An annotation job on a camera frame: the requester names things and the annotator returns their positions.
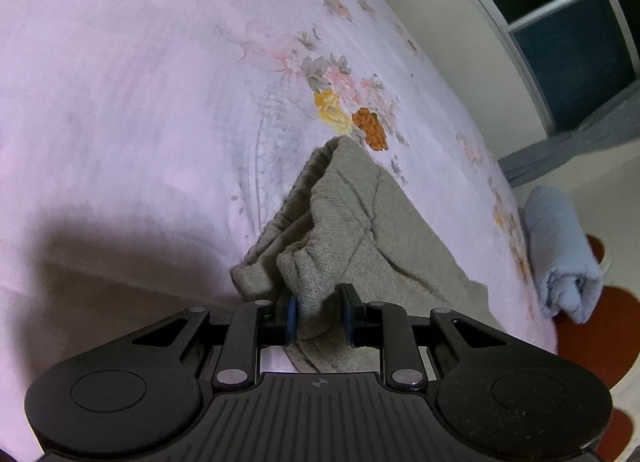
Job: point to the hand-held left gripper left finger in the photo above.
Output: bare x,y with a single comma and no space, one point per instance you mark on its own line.
290,314

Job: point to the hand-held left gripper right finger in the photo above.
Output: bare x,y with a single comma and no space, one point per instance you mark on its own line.
348,317

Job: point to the grey pants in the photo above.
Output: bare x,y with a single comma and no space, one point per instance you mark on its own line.
360,232

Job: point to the rolled light blue quilt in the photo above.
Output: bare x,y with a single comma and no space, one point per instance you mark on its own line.
562,252

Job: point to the red wooden headboard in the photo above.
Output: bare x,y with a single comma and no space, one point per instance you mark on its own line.
595,337

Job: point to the pink floral bed sheet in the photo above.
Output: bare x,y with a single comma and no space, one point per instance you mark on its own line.
150,107

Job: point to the grey curtain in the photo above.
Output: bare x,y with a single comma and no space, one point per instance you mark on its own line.
565,152

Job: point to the sliding glass window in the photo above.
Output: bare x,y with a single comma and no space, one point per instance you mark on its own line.
565,7

